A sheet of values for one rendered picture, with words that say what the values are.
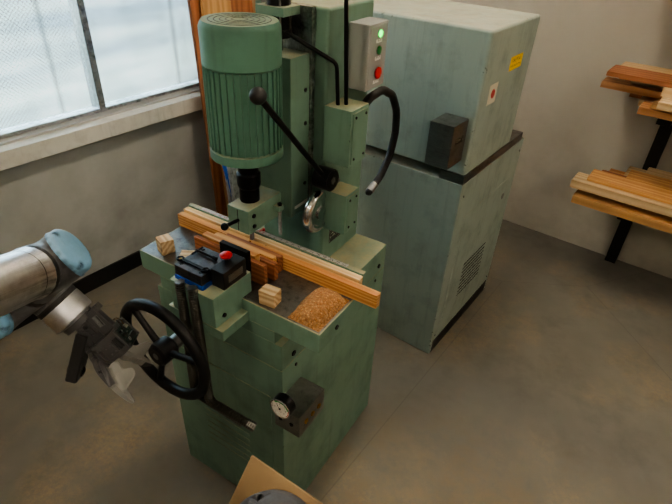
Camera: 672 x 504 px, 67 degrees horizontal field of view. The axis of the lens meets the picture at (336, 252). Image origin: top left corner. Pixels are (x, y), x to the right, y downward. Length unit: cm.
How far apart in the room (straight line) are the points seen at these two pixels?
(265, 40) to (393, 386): 160
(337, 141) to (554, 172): 226
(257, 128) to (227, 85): 11
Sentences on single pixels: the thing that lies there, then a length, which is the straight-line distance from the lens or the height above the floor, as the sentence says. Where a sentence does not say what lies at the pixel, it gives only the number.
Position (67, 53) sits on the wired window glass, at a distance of 263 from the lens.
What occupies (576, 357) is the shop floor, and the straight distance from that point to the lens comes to 271.
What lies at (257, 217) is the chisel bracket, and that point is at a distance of 134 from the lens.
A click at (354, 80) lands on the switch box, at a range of 138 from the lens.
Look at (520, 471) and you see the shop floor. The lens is 218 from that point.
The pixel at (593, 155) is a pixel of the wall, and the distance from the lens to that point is 334.
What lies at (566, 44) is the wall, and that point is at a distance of 325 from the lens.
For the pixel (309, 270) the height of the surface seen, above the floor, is 93.
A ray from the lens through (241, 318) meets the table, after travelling 129.
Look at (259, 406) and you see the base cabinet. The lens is 154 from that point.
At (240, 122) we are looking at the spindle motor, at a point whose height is 131.
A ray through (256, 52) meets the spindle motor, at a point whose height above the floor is 146.
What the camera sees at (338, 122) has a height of 127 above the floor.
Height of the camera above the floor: 172
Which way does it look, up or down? 34 degrees down
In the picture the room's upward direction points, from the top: 3 degrees clockwise
